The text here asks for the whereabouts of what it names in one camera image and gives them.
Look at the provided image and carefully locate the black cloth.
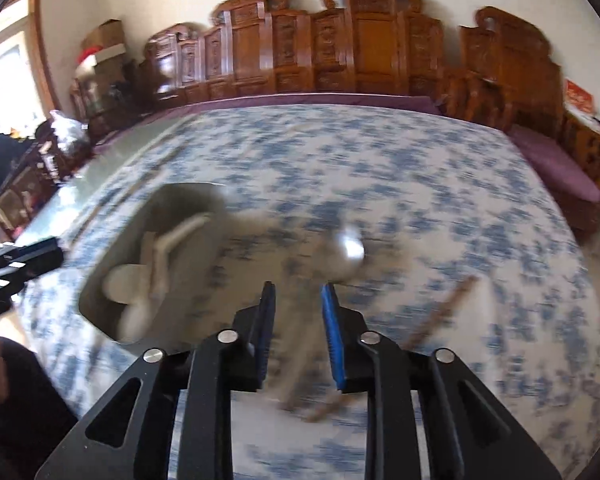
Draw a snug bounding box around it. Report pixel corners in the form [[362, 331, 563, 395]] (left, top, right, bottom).
[[0, 132, 38, 196]]

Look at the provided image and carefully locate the carved wooden sofa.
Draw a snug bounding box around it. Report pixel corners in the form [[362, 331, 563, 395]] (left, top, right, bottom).
[[140, 0, 446, 111]]

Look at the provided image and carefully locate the glass balcony door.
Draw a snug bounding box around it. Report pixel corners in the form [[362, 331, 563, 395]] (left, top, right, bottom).
[[0, 0, 56, 161]]

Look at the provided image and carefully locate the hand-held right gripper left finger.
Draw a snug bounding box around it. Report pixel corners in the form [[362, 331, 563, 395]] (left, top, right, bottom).
[[32, 281, 277, 480]]

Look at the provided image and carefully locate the white flat box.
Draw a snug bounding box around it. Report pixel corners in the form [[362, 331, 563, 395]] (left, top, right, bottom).
[[77, 45, 127, 68]]

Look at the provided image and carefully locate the grey metal tin box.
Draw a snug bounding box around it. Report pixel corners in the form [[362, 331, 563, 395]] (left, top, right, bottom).
[[78, 182, 231, 347]]

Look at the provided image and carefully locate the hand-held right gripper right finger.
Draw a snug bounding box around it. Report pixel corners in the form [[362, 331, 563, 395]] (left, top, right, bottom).
[[320, 282, 563, 480]]

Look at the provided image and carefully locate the person's left forearm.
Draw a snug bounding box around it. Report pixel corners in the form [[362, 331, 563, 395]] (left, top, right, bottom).
[[0, 335, 78, 480]]

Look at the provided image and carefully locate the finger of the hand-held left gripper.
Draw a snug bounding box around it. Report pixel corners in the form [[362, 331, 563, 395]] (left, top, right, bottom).
[[0, 238, 65, 291]]

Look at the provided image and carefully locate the white plastic soup spoon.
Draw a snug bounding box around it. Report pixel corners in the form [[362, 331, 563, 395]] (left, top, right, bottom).
[[102, 212, 213, 313]]

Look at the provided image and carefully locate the clear plastic bag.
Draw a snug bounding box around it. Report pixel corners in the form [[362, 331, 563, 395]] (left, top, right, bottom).
[[47, 109, 88, 153]]

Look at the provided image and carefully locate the black floor fan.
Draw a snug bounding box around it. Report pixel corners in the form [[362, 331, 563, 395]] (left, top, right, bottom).
[[107, 77, 141, 116]]

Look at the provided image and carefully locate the red gift box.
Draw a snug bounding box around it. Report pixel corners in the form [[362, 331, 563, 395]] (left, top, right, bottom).
[[564, 79, 596, 109]]

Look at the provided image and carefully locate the carved wooden chair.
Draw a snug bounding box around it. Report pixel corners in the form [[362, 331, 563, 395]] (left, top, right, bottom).
[[0, 135, 81, 241]]

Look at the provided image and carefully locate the metal spoon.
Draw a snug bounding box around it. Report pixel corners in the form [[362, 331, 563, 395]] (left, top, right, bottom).
[[310, 225, 369, 286]]

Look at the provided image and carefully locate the blue floral tablecloth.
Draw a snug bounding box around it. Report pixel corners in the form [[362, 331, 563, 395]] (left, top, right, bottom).
[[17, 104, 600, 480]]

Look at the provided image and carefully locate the purple armchair cushion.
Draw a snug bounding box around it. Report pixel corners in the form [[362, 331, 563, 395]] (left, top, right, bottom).
[[507, 125, 600, 203]]

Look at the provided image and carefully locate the purple sofa cushion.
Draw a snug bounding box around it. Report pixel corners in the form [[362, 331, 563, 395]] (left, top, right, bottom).
[[92, 92, 441, 156]]

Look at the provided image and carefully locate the white plastic fork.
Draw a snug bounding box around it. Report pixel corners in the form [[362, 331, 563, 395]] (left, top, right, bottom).
[[141, 231, 168, 307]]

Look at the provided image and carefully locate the brown cardboard box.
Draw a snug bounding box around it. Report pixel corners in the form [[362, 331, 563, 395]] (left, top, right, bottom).
[[82, 19, 126, 51]]

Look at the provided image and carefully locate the carved wooden armchair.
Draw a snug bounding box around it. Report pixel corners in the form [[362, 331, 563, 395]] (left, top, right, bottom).
[[442, 6, 600, 211]]

